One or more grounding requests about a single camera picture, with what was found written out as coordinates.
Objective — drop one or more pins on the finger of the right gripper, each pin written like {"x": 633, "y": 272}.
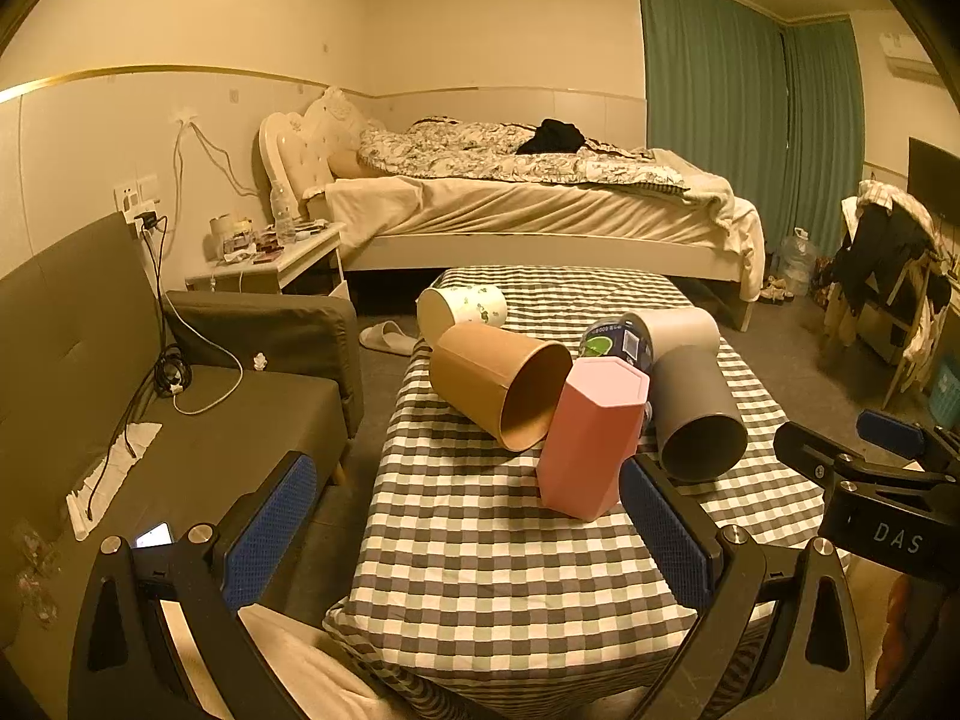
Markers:
{"x": 890, "y": 433}
{"x": 815, "y": 456}

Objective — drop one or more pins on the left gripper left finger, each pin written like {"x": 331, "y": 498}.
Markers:
{"x": 125, "y": 663}

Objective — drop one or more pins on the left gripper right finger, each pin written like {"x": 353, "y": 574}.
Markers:
{"x": 775, "y": 634}

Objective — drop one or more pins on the pink hexagonal cup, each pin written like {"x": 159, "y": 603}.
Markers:
{"x": 596, "y": 427}

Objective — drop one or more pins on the grey cylindrical cup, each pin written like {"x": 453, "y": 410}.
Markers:
{"x": 699, "y": 429}

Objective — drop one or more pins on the white cylindrical cup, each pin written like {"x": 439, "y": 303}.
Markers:
{"x": 651, "y": 333}

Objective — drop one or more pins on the brown cylindrical cup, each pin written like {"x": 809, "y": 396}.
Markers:
{"x": 505, "y": 382}

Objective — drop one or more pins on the white floral cup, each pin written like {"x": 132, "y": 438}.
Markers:
{"x": 438, "y": 309}

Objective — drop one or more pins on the person's right hand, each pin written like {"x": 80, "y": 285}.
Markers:
{"x": 897, "y": 641}

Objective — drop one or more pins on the chair with clothes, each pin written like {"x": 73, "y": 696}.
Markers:
{"x": 889, "y": 280}

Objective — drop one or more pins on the large water jug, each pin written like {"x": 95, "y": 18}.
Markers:
{"x": 795, "y": 261}

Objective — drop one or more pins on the blue snack bag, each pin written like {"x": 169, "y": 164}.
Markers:
{"x": 607, "y": 341}

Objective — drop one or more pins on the black television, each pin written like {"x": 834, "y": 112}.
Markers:
{"x": 934, "y": 180}

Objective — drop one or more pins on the dark grey sofa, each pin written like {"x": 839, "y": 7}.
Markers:
{"x": 270, "y": 373}

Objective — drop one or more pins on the checkered tablecloth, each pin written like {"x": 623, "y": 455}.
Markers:
{"x": 468, "y": 595}

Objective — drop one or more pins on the green curtain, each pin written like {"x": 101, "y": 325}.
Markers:
{"x": 776, "y": 109}

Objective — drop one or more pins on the air conditioner unit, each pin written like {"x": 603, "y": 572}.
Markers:
{"x": 906, "y": 57}

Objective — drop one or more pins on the black garment on bed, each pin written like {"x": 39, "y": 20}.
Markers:
{"x": 553, "y": 136}

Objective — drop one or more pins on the white bedside table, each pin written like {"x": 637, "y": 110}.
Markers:
{"x": 311, "y": 265}

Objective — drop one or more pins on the white slipper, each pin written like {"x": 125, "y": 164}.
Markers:
{"x": 387, "y": 337}

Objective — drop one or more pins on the bed with beige sheet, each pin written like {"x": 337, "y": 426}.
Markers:
{"x": 400, "y": 223}

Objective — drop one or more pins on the clear water bottle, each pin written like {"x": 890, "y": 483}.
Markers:
{"x": 284, "y": 212}

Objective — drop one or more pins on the patterned duvet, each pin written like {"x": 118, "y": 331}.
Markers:
{"x": 438, "y": 147}

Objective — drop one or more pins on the white tufted headboard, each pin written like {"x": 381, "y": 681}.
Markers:
{"x": 294, "y": 147}

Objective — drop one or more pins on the wall power strip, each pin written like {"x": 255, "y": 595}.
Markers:
{"x": 136, "y": 198}

